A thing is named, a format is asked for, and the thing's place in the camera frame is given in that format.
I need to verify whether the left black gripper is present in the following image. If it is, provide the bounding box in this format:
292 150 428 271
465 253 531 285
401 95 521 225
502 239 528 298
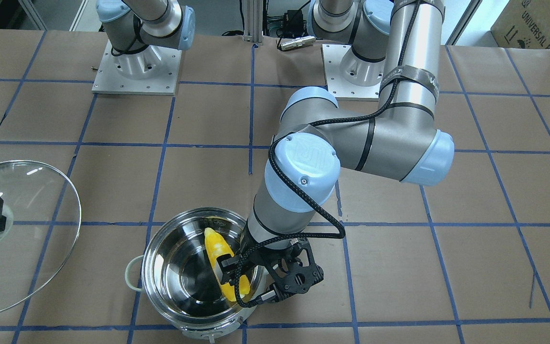
216 228 299 289

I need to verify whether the yellow corn cob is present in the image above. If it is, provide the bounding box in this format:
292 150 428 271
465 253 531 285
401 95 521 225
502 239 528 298
203 227 252 302

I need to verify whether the glass pot lid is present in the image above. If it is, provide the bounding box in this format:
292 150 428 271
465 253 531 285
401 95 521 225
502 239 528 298
0 160 82 312

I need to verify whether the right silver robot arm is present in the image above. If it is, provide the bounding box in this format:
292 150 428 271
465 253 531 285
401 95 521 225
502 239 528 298
92 0 196 95

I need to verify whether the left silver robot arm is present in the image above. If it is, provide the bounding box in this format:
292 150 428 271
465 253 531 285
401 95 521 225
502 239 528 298
212 0 455 292

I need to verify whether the pale green steel pot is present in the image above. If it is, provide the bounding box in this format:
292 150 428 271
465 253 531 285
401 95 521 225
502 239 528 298
124 207 254 344

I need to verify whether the brown paper table cover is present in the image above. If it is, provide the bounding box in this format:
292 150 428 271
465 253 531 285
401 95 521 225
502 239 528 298
0 30 550 344

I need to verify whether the cardboard box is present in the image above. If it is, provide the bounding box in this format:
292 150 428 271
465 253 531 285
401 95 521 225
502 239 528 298
491 0 550 49

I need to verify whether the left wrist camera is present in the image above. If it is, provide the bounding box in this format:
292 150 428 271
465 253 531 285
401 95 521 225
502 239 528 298
258 238 324 303

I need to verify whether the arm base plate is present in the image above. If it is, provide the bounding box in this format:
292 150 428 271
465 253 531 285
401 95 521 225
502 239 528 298
92 42 183 96
322 43 385 102

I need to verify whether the silver cable connector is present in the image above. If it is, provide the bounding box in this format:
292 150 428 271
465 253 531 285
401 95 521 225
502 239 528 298
277 35 316 52

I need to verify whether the aluminium frame post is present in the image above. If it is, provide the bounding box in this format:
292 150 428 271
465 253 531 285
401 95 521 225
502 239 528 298
241 0 265 45

